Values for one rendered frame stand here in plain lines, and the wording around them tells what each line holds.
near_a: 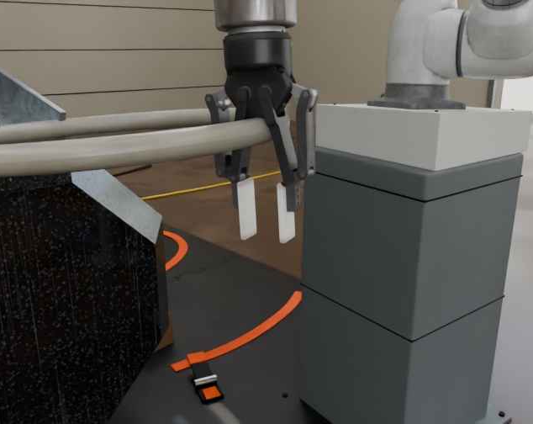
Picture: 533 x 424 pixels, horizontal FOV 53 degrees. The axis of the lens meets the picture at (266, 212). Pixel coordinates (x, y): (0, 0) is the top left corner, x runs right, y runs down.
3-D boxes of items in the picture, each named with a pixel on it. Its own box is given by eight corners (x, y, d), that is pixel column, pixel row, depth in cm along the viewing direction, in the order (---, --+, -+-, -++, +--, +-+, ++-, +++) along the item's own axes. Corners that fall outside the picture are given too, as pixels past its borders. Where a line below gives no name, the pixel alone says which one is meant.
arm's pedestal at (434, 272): (382, 347, 197) (398, 129, 173) (512, 419, 159) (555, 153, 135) (275, 399, 168) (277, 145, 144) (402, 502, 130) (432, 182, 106)
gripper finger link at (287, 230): (287, 178, 63) (292, 179, 63) (289, 235, 65) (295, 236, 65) (276, 183, 61) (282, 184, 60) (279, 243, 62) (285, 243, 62)
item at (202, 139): (-159, 165, 70) (-165, 142, 70) (147, 124, 105) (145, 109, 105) (-3, 201, 38) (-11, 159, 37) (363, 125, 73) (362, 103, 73)
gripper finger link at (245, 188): (241, 182, 63) (236, 182, 63) (245, 240, 64) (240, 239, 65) (254, 177, 65) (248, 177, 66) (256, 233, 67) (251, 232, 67)
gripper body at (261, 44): (305, 30, 60) (308, 114, 63) (239, 37, 64) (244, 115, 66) (277, 26, 54) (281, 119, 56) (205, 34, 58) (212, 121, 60)
